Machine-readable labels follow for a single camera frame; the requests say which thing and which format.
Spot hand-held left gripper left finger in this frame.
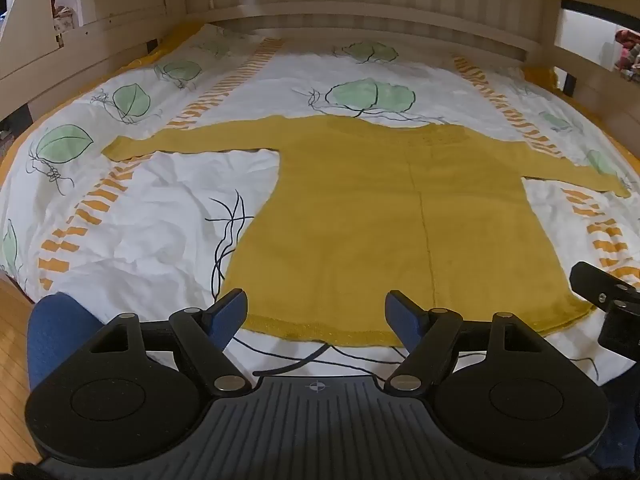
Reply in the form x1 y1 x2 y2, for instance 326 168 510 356
87 287 251 394

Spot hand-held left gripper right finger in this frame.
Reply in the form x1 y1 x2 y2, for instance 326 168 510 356
384 288 547 394

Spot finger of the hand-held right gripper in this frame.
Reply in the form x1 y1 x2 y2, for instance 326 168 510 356
569 261 640 312

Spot yellow knitted sweater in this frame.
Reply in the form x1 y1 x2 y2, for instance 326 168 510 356
101 114 632 348

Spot white leaf-print bed cover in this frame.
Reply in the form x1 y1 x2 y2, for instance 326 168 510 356
0 22 640 387

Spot person's blue trouser leg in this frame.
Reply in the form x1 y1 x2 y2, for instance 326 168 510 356
27 292 108 392

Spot pile of colourful items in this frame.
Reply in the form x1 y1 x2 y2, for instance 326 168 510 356
612 29 640 81

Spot black trim strip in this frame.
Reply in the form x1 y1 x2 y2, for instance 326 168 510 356
560 0 640 27

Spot floral patterned item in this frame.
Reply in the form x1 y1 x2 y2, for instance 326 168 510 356
49 0 82 50

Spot wooden bed frame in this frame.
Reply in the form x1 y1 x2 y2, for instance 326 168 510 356
0 0 640 133

